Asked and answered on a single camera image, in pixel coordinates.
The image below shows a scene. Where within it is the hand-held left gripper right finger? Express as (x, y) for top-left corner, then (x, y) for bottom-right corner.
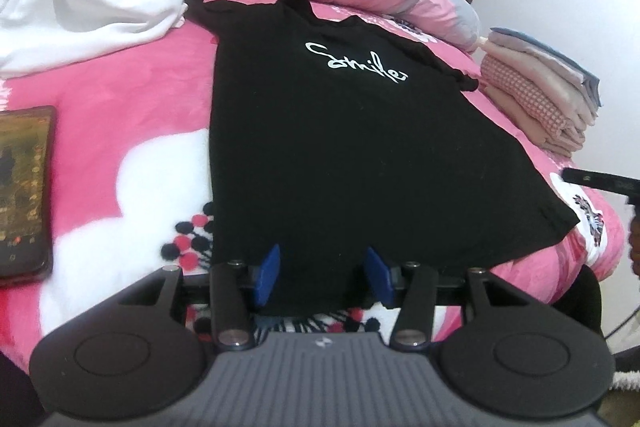
(362, 247), (527, 352)

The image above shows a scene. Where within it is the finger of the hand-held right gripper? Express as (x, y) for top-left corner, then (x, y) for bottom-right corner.
(561, 167), (609, 189)

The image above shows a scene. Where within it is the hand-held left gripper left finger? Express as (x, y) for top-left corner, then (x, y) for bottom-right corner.
(116, 244), (282, 352)

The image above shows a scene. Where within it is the black printed t-shirt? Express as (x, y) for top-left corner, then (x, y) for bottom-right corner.
(184, 0), (581, 315)

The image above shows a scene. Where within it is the person's right hand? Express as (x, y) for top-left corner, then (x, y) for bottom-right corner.
(628, 212), (640, 278)

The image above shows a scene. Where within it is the tan folded cloth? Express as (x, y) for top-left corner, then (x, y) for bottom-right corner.
(487, 87), (586, 155)

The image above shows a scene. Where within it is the cream folded cloth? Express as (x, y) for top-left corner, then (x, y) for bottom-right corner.
(482, 43), (598, 128)

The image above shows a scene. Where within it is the pink checked folded cloth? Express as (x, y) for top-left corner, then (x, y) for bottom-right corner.
(481, 57), (571, 140)

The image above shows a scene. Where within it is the blue folded cloth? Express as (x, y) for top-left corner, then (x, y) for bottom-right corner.
(489, 27), (603, 106)

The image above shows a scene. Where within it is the light pink folded cloth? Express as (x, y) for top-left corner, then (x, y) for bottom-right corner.
(487, 32), (587, 84)

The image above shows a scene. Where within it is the white fluffy cloth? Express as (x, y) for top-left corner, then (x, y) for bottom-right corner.
(607, 369), (640, 394)

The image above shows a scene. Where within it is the pink floral blanket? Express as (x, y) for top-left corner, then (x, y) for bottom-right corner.
(0, 0), (633, 388)

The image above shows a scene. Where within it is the black smartphone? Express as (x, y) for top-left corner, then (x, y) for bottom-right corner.
(0, 105), (58, 285)

